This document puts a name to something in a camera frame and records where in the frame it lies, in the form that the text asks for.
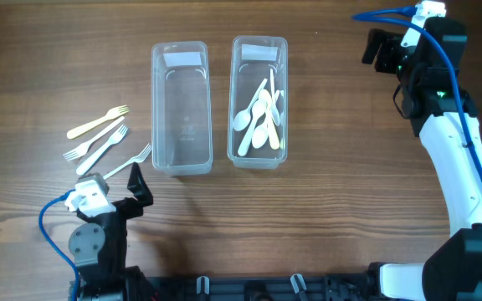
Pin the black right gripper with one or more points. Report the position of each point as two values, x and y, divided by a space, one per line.
390 47

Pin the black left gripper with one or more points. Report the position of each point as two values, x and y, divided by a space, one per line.
137 186

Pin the clear white plastic fork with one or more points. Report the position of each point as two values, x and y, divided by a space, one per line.
141 157

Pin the thick white plastic fork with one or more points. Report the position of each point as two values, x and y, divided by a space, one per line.
114 139

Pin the thin white plastic fork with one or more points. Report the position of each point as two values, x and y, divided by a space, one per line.
84 147

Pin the yellow plastic fork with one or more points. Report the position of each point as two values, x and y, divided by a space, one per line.
111 114

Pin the thin white spoon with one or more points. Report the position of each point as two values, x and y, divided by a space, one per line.
274 96
243 117
261 134

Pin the yellow plastic spoon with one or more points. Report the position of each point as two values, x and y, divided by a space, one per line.
271 125

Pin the thick white plastic spoon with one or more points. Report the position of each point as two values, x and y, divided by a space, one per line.
257 111

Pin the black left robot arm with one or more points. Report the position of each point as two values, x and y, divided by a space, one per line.
99 246

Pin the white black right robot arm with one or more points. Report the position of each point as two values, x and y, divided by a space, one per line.
444 118

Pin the left clear plastic container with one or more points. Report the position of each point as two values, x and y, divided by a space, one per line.
181 109

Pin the clear plastic container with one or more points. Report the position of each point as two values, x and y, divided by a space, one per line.
252 59
181 109

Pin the right clear plastic container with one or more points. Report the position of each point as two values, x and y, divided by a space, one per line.
252 59

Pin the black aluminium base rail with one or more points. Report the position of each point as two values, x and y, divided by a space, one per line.
296 287

